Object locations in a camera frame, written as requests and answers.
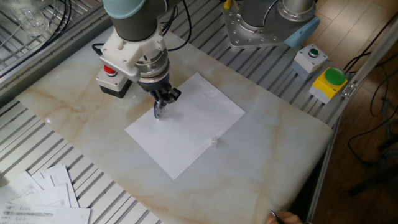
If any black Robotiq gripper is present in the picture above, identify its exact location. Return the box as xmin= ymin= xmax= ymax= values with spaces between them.
xmin=136 ymin=73 xmax=182 ymax=105

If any small blue white pen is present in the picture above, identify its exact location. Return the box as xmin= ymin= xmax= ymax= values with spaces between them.
xmin=154 ymin=98 xmax=167 ymax=121

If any black pen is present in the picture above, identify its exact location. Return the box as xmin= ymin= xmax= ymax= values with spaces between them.
xmin=270 ymin=210 xmax=284 ymax=224

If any person right hand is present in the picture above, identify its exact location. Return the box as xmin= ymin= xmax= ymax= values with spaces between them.
xmin=266 ymin=210 xmax=304 ymax=224

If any red emergency stop button box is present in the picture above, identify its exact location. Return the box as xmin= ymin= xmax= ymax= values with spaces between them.
xmin=95 ymin=64 xmax=133 ymax=99

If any silver robot mounting plate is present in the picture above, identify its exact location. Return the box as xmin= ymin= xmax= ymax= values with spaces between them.
xmin=222 ymin=2 xmax=295 ymax=49

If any marble pattern board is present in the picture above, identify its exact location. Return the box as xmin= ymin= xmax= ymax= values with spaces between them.
xmin=15 ymin=26 xmax=334 ymax=224

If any printed white paper sheet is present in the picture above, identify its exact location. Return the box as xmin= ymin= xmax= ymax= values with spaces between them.
xmin=0 ymin=203 xmax=91 ymax=224
xmin=0 ymin=170 xmax=44 ymax=206
xmin=40 ymin=164 xmax=80 ymax=208

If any grey box green button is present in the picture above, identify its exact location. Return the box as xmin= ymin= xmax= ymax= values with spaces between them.
xmin=290 ymin=43 xmax=329 ymax=81

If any yellow box green mushroom button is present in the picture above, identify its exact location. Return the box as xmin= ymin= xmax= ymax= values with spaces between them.
xmin=307 ymin=67 xmax=348 ymax=105

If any black tripod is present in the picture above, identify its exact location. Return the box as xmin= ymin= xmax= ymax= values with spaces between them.
xmin=348 ymin=133 xmax=398 ymax=197

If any black gripper cable bundle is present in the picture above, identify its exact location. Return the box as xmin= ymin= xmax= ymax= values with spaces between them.
xmin=91 ymin=0 xmax=193 ymax=57

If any aluminium frame post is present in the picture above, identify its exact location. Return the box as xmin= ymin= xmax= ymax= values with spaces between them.
xmin=340 ymin=18 xmax=398 ymax=99

